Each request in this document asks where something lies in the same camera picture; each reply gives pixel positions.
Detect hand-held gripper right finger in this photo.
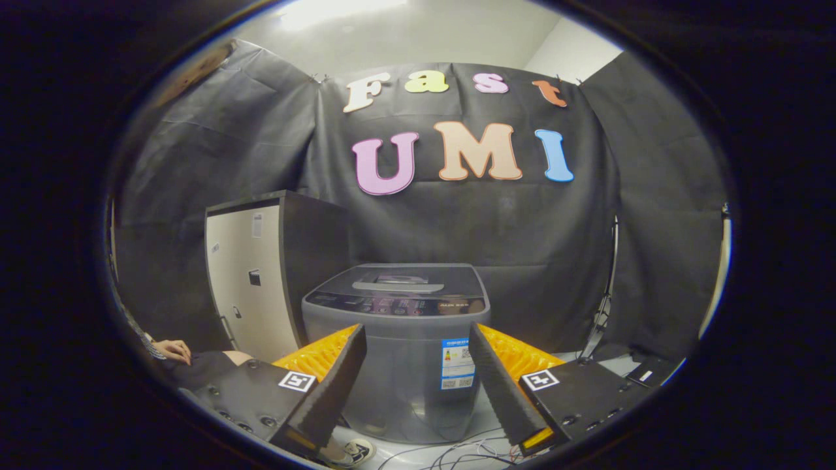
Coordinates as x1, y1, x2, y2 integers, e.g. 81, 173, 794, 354
468, 321, 654, 458

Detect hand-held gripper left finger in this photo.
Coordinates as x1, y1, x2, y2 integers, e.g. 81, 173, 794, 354
180, 323, 368, 461

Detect grey washing machine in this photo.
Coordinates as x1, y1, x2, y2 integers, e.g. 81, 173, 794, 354
302, 263, 492, 446

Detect black and white shoe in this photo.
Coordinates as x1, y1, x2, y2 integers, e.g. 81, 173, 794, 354
327, 439, 374, 467

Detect person's leg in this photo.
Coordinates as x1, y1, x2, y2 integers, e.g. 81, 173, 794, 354
160, 349, 252, 392

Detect black tripod stand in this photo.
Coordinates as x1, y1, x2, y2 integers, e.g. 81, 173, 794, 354
578, 219, 620, 363

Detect beige cabinet with dark sides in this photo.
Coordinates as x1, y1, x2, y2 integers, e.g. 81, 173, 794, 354
204, 189, 350, 363

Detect small black box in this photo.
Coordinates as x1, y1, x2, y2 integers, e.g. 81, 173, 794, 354
624, 356, 680, 389

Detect black backdrop cloth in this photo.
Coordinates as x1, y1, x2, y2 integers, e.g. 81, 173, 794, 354
111, 38, 729, 366

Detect loose floor cables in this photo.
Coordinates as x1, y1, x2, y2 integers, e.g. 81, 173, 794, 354
376, 428, 523, 470

